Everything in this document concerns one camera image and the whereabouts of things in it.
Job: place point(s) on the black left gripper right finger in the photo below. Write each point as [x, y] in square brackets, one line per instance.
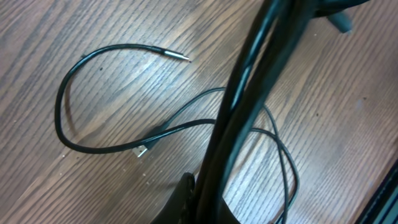
[225, 215]

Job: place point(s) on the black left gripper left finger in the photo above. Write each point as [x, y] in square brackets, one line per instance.
[176, 209]

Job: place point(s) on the black USB cable long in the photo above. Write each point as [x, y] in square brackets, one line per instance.
[273, 36]

